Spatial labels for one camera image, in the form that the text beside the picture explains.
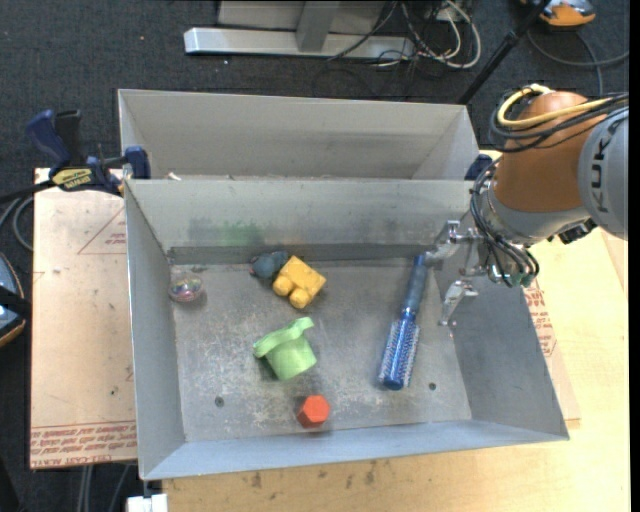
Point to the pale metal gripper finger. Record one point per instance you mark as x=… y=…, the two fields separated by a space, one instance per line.
x=457 y=297
x=452 y=241

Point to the blue hairbrush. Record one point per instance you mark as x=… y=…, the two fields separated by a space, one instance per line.
x=402 y=345

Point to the yellow toy block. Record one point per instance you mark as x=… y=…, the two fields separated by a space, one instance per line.
x=300 y=282

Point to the grey metal bin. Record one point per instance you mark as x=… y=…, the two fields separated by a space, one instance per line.
x=300 y=345

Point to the red hexagonal block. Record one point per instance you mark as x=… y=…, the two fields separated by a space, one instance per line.
x=313 y=411

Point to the dark grey toy animal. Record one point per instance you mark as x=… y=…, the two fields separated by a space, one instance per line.
x=267 y=265

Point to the clear glass ball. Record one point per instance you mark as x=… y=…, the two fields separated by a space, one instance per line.
x=186 y=289

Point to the brown cardboard board red print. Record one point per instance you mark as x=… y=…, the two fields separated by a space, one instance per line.
x=80 y=320

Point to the black cylinder on white bracket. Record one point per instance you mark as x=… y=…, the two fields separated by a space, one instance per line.
x=577 y=234

